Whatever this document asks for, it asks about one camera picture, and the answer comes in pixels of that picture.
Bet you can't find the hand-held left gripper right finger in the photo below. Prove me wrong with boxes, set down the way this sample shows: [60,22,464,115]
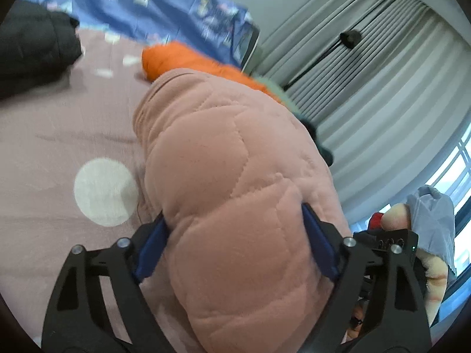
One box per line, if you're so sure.
[302,203,432,353]

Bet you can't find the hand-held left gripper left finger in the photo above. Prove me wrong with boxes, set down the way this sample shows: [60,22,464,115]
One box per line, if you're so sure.
[41,211,170,353]

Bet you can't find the pink quilted jacket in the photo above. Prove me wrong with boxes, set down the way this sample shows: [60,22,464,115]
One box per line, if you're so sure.
[132,69,354,353]

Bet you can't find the peach plush toy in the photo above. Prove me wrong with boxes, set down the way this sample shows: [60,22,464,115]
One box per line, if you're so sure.
[381,204,451,306]

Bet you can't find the light blue cloth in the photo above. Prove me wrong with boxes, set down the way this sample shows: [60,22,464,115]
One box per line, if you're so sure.
[405,186,459,276]

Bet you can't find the window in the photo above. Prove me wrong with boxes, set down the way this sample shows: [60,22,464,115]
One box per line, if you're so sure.
[423,121,471,302]

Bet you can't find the grey curtain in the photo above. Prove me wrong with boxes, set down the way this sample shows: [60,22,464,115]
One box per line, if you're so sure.
[243,0,471,229]

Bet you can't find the pink dotted bedsheet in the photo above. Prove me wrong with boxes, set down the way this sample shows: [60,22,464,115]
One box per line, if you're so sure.
[0,27,207,353]

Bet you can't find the orange puffer garment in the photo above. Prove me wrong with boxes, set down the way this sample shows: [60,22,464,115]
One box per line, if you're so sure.
[142,41,284,104]

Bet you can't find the dark framed panel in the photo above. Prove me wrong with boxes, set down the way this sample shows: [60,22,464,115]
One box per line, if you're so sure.
[235,24,261,74]

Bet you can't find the black garment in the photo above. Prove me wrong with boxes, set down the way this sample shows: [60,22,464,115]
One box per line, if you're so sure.
[0,0,83,100]

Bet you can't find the blue printed quilt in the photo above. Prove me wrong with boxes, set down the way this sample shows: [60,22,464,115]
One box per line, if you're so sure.
[22,0,254,72]

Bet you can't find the black camera stand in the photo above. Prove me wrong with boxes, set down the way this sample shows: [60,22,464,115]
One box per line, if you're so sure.
[281,30,363,91]

